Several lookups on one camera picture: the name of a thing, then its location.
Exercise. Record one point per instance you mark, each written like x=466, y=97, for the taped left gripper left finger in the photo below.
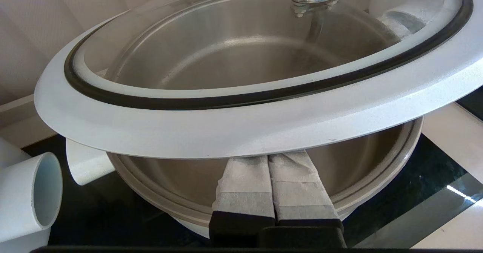
x=245, y=192

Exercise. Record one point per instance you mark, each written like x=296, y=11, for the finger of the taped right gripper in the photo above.
x=402, y=23

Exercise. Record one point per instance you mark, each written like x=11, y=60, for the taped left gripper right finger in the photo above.
x=298, y=189

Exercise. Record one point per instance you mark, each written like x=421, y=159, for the glass lid white rim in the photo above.
x=241, y=128

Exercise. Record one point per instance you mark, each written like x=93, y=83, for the white cooking pot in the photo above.
x=181, y=181
x=26, y=196

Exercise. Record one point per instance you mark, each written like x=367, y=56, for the black glass cooktop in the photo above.
x=113, y=215

